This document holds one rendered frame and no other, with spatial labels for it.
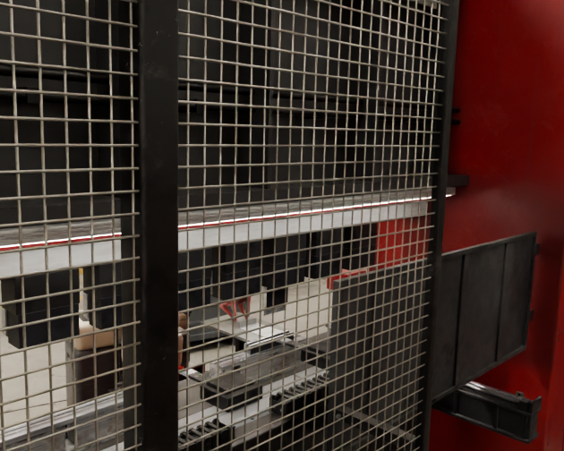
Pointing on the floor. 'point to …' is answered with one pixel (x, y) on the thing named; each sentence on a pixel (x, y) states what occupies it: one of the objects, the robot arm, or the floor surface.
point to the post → (150, 220)
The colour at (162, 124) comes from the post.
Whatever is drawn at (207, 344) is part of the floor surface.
